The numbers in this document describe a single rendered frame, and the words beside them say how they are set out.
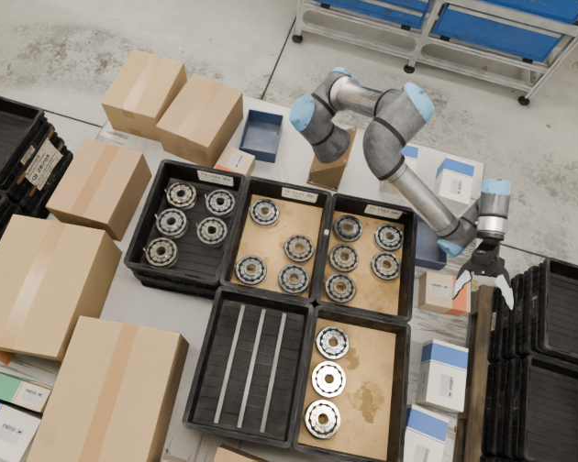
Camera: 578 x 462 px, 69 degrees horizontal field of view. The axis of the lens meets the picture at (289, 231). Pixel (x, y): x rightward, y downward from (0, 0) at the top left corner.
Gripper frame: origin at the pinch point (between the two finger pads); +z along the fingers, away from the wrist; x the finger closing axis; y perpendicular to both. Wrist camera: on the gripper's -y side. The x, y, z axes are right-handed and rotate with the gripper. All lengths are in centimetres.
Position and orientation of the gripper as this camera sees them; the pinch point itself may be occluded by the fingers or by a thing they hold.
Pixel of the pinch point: (480, 305)
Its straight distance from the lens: 126.2
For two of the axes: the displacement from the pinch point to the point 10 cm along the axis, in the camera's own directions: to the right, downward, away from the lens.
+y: 6.0, 1.7, 7.8
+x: -7.9, -0.7, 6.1
